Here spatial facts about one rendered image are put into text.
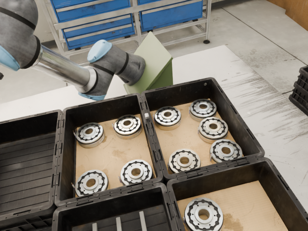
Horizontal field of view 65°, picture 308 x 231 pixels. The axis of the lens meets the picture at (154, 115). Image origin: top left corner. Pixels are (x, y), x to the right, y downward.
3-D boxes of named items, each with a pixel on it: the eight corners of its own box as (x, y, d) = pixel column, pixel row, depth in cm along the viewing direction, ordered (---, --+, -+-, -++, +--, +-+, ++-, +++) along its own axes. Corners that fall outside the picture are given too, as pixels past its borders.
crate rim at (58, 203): (64, 112, 93) (62, 107, 92) (140, 96, 96) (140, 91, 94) (57, 211, 65) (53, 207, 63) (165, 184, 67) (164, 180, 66)
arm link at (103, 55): (129, 50, 109) (104, 35, 100) (118, 78, 108) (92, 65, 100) (117, 50, 118) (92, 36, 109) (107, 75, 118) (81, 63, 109)
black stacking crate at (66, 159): (73, 129, 100) (63, 109, 92) (143, 113, 102) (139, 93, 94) (69, 224, 72) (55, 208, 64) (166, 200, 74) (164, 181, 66)
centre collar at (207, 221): (192, 208, 67) (192, 207, 66) (209, 204, 67) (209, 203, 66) (197, 226, 63) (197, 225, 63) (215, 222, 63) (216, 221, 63)
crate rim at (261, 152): (140, 96, 96) (140, 91, 94) (212, 80, 98) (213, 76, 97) (165, 184, 67) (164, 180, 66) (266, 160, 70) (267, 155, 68)
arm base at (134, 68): (122, 74, 127) (106, 66, 121) (139, 51, 122) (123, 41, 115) (129, 91, 117) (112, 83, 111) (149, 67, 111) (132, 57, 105)
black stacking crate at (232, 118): (144, 113, 102) (140, 93, 94) (211, 99, 105) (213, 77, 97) (167, 200, 74) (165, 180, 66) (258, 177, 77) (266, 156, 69)
